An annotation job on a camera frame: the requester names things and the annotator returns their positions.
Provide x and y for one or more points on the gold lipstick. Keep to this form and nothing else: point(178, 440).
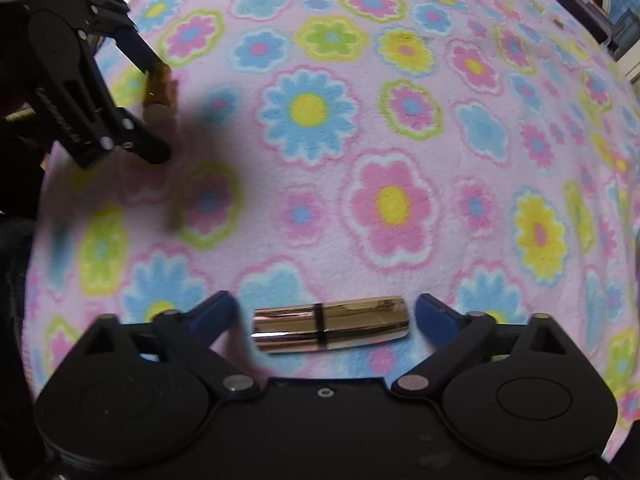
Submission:
point(330, 322)

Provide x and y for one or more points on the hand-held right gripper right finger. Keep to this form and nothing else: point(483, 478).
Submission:
point(437, 317)

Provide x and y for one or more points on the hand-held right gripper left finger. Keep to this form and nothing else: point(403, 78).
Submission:
point(210, 312)

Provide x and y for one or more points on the small amber bottle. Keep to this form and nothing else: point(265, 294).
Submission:
point(159, 92)

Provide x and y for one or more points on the floral fleece blanket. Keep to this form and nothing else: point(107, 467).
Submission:
point(375, 135)

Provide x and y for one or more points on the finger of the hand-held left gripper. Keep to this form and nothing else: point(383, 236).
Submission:
point(135, 47)
point(135, 137)

